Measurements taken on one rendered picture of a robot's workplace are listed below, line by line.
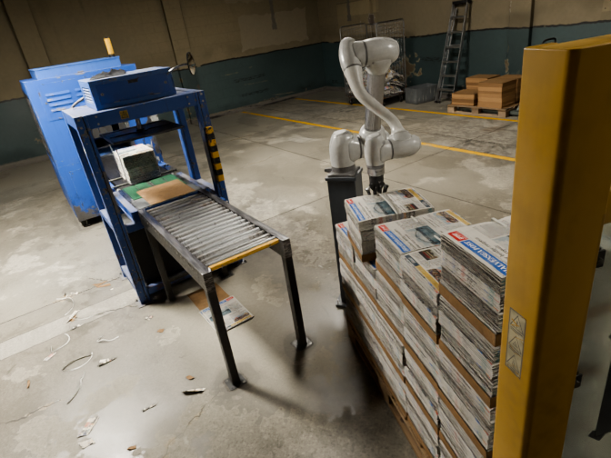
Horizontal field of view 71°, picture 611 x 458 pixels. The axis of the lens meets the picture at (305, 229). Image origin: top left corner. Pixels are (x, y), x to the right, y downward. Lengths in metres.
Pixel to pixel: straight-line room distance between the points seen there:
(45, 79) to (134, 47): 5.64
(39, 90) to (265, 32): 7.74
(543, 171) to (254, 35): 11.73
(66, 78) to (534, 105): 5.34
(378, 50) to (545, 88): 1.86
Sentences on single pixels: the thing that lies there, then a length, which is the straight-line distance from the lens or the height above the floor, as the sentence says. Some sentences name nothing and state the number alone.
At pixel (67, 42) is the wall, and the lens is 10.90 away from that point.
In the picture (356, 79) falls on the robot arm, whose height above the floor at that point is 1.61.
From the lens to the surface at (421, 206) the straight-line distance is 2.12.
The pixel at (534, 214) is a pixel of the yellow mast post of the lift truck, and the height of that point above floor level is 1.63.
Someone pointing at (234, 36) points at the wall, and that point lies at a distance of 11.99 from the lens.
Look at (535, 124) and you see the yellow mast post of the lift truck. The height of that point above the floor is 1.76.
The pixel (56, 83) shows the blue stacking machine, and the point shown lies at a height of 1.68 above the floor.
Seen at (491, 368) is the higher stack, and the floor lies 0.99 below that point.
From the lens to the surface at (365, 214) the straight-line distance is 2.08.
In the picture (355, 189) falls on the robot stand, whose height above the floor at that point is 0.92.
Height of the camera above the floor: 1.92
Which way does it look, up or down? 25 degrees down
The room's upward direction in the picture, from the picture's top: 9 degrees counter-clockwise
